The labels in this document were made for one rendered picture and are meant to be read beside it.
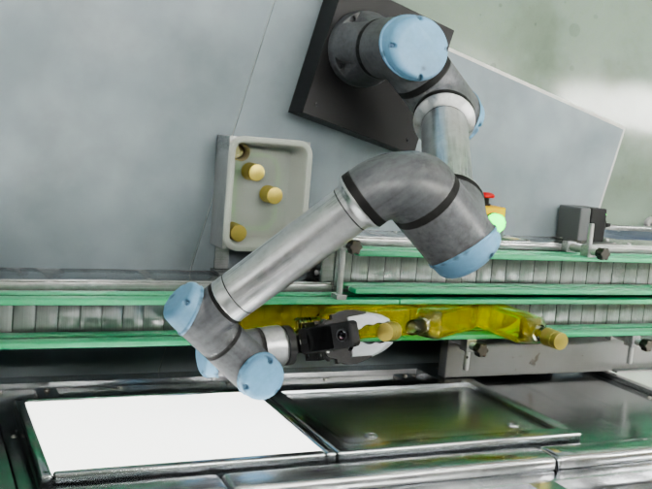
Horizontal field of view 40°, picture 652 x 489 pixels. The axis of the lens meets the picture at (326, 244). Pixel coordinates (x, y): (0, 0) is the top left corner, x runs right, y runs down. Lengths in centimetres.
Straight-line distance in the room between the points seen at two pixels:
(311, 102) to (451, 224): 57
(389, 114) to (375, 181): 60
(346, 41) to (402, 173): 53
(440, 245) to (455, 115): 36
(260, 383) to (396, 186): 38
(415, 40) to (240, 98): 39
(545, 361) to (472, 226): 83
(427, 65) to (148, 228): 62
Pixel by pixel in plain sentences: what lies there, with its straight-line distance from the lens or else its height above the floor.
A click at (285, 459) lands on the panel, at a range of 135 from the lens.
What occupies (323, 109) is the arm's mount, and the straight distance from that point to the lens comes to 181.
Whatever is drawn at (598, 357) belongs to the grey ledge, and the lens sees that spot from 223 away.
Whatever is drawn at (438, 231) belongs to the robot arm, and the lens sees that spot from 133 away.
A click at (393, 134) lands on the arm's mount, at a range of 189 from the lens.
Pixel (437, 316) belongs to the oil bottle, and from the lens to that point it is 175.
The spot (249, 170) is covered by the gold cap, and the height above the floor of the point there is 81.
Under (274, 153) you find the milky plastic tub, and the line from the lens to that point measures 183.
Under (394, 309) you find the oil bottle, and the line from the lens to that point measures 176.
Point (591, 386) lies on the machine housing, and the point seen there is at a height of 96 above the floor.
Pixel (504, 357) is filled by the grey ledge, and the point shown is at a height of 88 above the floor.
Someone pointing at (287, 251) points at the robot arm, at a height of 126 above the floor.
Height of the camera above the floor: 248
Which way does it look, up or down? 64 degrees down
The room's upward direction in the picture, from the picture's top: 109 degrees clockwise
